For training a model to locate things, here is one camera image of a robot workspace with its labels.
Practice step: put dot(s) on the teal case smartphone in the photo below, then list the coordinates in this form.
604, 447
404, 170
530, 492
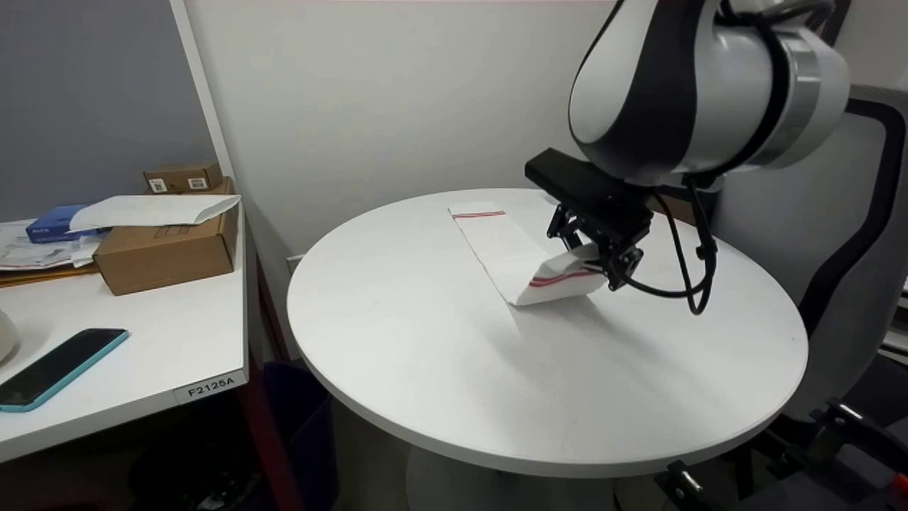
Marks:
63, 363

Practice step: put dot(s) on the white paper stack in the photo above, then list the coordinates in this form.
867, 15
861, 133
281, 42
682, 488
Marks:
18, 254

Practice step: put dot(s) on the grey mesh office chair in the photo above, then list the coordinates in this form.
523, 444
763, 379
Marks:
834, 234

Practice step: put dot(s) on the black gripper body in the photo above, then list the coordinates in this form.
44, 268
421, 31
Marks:
608, 231

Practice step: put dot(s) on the large brown cardboard box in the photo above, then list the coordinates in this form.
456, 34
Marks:
157, 249

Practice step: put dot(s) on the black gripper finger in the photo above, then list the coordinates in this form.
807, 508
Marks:
559, 227
621, 264

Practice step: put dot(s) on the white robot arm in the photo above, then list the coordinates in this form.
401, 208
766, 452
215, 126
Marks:
698, 89

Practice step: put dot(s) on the white side desk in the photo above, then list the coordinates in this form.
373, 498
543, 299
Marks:
177, 345

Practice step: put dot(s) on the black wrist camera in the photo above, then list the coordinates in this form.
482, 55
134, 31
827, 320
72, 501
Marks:
586, 188

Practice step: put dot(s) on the small brown cardboard box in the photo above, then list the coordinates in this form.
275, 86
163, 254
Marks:
187, 178

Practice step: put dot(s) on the white red-striped kitchen towel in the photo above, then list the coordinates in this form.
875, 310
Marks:
523, 264

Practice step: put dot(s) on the blue box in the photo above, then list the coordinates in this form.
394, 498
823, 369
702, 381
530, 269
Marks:
52, 225

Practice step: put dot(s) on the round white table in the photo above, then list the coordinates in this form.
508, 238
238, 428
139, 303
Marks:
401, 325

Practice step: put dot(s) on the white envelope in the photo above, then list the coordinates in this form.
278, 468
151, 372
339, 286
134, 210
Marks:
151, 210

